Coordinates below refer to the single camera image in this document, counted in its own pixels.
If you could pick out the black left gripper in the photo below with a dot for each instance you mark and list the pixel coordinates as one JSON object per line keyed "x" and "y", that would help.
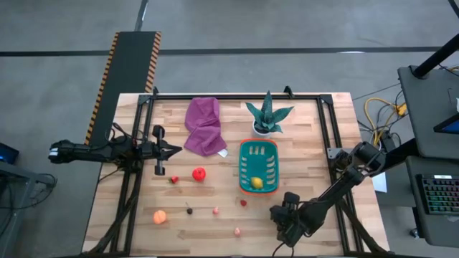
{"x": 159, "y": 150}

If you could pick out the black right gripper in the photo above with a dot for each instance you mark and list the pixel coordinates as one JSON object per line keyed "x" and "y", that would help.
{"x": 295, "y": 224}

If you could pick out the red toy strawberry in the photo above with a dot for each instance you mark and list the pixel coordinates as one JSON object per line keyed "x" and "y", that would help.
{"x": 174, "y": 179}

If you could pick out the red toy apple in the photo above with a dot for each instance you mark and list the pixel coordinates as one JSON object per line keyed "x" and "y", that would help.
{"x": 199, "y": 174}

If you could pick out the small red toy raspberry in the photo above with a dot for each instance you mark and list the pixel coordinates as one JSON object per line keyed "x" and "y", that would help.
{"x": 243, "y": 203}

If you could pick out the pink wrinkled toy fruit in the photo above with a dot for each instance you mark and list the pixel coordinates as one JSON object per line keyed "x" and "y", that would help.
{"x": 216, "y": 210}
{"x": 237, "y": 231}

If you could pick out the yellow toy lemon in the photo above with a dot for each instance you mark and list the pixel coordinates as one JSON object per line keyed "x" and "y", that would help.
{"x": 256, "y": 182}

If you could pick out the dark toy cherry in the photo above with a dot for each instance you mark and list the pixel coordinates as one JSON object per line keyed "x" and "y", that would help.
{"x": 189, "y": 211}

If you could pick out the orange toy peach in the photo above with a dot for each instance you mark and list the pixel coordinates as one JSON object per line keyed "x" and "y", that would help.
{"x": 159, "y": 217}

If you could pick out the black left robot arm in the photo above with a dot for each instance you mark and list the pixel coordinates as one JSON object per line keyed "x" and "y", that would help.
{"x": 89, "y": 152}

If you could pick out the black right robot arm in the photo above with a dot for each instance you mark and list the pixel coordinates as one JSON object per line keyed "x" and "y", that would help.
{"x": 344, "y": 179}

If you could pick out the purple cloth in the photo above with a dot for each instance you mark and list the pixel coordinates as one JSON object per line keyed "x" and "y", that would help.
{"x": 204, "y": 125}

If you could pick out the teal basket with orange rim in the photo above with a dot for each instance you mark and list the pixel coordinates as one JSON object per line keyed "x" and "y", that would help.
{"x": 259, "y": 157}

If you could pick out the white plant pot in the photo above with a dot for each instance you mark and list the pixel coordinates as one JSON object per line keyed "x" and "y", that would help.
{"x": 257, "y": 133}

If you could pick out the hazard striped floor mat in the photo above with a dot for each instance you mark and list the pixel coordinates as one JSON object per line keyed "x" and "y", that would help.
{"x": 125, "y": 71}

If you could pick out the green snake plant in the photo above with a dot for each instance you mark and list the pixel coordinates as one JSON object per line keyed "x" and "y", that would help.
{"x": 267, "y": 114}

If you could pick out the white paper sheet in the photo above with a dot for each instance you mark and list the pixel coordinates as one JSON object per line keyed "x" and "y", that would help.
{"x": 380, "y": 182}

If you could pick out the grey keyboard desk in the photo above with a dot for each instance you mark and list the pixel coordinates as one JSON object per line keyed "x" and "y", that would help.
{"x": 416, "y": 222}

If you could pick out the grey side desk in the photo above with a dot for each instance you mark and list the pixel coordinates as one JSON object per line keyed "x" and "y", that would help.
{"x": 21, "y": 215}

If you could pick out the backlit keyboard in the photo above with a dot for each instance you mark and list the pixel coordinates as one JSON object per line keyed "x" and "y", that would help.
{"x": 443, "y": 195}

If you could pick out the grey cart top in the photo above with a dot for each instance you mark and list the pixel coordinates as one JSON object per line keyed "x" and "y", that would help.
{"x": 426, "y": 107}

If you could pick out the dark tablet with blue screen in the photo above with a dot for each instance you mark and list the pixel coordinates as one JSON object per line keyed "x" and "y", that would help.
{"x": 450, "y": 126}

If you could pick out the black stand pole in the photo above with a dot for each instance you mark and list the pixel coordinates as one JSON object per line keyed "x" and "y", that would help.
{"x": 434, "y": 57}

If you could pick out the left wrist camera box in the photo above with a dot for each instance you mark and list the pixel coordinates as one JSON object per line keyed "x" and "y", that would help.
{"x": 148, "y": 149}

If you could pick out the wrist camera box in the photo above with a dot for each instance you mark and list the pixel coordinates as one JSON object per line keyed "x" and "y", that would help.
{"x": 291, "y": 200}
{"x": 148, "y": 149}

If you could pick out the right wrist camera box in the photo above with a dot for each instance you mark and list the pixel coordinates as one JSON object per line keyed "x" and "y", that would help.
{"x": 291, "y": 200}

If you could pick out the black aluminium rig frame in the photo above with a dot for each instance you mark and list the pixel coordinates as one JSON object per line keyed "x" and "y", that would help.
{"x": 236, "y": 96}

